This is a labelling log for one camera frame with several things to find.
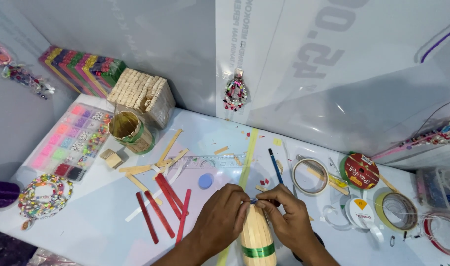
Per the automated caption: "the person's right hand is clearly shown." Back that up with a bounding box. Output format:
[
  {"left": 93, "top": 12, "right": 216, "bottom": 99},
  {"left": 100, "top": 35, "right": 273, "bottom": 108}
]
[{"left": 255, "top": 183, "right": 318, "bottom": 255}]

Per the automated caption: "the clear plastic bag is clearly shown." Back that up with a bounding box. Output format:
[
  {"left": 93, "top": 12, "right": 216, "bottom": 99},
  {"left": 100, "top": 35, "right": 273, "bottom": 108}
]
[{"left": 25, "top": 248, "right": 82, "bottom": 266}]

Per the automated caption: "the clear bead organizer box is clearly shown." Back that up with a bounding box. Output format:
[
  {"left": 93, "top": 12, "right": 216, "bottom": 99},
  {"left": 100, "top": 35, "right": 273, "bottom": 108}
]
[{"left": 28, "top": 103, "right": 114, "bottom": 182}]

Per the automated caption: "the yellow-green tape strip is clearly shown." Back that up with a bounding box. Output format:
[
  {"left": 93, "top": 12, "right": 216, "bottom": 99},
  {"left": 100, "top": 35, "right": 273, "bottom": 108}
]
[{"left": 216, "top": 128, "right": 260, "bottom": 266}]

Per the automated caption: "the yellow tape roll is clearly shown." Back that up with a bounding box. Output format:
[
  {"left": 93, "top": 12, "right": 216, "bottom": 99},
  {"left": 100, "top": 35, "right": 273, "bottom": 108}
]
[{"left": 374, "top": 191, "right": 419, "bottom": 233}]

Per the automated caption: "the red ribbon roll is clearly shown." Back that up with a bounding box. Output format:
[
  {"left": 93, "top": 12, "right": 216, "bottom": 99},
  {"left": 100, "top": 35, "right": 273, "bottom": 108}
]
[{"left": 339, "top": 152, "right": 380, "bottom": 190}]

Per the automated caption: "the clear container of blue beads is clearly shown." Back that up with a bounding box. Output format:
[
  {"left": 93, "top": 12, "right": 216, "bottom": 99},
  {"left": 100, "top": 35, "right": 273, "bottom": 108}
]
[{"left": 416, "top": 166, "right": 450, "bottom": 214}]

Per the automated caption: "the wooden stick bottle green ribbon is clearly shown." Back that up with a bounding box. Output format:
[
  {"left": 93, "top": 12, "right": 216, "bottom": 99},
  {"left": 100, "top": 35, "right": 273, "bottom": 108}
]
[{"left": 240, "top": 203, "right": 277, "bottom": 266}]

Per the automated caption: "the person's left hand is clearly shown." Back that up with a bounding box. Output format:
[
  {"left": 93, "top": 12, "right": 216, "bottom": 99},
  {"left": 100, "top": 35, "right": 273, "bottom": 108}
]
[{"left": 195, "top": 183, "right": 252, "bottom": 256}]

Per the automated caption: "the colourful bead necklace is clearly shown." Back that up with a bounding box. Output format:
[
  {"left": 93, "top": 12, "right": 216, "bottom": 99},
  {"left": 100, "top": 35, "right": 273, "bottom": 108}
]
[{"left": 18, "top": 174, "right": 74, "bottom": 231}]

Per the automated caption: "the blue round cap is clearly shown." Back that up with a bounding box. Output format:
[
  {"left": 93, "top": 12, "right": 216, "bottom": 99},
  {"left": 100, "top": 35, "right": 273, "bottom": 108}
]
[{"left": 198, "top": 173, "right": 214, "bottom": 190}]

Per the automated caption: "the yellow-handled cutter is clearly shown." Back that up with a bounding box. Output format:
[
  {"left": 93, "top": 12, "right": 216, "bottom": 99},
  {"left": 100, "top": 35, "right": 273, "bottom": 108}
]
[{"left": 296, "top": 154, "right": 350, "bottom": 196}]

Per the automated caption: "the wrapped bundle of wooden sticks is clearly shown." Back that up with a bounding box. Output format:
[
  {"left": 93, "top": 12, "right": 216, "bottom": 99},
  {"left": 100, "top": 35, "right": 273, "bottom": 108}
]
[{"left": 107, "top": 68, "right": 176, "bottom": 130}]

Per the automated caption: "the dark purple cloth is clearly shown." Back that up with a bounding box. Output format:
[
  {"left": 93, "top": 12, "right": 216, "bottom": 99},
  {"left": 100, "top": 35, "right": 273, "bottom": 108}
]
[{"left": 0, "top": 227, "right": 38, "bottom": 266}]

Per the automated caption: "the white double-sided tape roll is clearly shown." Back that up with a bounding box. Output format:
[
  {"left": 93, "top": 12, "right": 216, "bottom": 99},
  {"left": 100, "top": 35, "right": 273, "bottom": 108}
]
[{"left": 291, "top": 158, "right": 329, "bottom": 196}]

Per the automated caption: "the purple thread spool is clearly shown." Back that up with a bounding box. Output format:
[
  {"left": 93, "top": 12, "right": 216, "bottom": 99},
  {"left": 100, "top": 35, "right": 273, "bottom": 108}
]
[{"left": 0, "top": 175, "right": 21, "bottom": 211}]

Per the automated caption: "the red craft stick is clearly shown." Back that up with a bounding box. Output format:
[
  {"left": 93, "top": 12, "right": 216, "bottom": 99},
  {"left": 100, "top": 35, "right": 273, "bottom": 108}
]
[
  {"left": 158, "top": 172, "right": 189, "bottom": 216},
  {"left": 136, "top": 192, "right": 160, "bottom": 245},
  {"left": 144, "top": 190, "right": 176, "bottom": 239},
  {"left": 175, "top": 189, "right": 192, "bottom": 245},
  {"left": 154, "top": 176, "right": 183, "bottom": 221}
]

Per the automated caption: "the black round object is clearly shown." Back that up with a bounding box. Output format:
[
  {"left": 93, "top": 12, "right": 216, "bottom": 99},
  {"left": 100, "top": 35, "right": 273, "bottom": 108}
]
[{"left": 291, "top": 231, "right": 326, "bottom": 263}]

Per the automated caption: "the clear plastic ruler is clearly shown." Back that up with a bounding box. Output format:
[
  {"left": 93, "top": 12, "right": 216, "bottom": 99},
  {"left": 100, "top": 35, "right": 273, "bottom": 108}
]
[{"left": 169, "top": 154, "right": 245, "bottom": 170}]

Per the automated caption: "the pink beaded strand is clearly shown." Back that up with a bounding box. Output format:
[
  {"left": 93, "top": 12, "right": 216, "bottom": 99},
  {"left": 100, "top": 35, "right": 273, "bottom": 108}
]
[{"left": 370, "top": 120, "right": 450, "bottom": 160}]

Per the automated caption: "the stack of coloured stick packs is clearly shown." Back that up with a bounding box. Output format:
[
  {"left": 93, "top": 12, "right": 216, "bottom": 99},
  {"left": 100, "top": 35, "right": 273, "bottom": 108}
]
[{"left": 39, "top": 46, "right": 127, "bottom": 98}]

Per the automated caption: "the plain wooden craft stick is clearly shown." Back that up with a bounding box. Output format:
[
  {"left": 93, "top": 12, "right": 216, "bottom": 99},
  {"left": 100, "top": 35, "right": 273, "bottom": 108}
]
[
  {"left": 158, "top": 128, "right": 184, "bottom": 163},
  {"left": 125, "top": 173, "right": 164, "bottom": 206},
  {"left": 155, "top": 148, "right": 190, "bottom": 168},
  {"left": 118, "top": 164, "right": 154, "bottom": 175}
]

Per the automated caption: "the wooden stick cup green ribbon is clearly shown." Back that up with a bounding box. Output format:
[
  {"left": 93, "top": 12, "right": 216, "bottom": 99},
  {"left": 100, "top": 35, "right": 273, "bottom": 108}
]
[{"left": 108, "top": 111, "right": 156, "bottom": 155}]

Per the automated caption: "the hanging bead bracelet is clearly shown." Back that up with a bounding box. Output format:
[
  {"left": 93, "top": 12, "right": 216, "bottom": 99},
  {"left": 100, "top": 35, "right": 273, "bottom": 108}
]
[{"left": 223, "top": 69, "right": 249, "bottom": 112}]

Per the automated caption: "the red-rimmed clear tape roll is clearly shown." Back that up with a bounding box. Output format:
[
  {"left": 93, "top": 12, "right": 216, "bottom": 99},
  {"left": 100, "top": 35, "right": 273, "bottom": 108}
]
[{"left": 422, "top": 212, "right": 450, "bottom": 258}]

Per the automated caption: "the blue pencil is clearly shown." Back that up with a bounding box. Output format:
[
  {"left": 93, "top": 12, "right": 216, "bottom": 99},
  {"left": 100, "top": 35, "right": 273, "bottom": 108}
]
[{"left": 268, "top": 148, "right": 285, "bottom": 185}]

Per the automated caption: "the bagged bead string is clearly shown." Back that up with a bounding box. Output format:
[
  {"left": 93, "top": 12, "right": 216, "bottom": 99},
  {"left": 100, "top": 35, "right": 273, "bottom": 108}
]
[{"left": 0, "top": 36, "right": 56, "bottom": 100}]

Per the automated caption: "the white paper strip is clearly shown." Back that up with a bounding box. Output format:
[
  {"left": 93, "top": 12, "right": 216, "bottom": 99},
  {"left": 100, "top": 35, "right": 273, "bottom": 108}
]
[{"left": 125, "top": 163, "right": 185, "bottom": 223}]

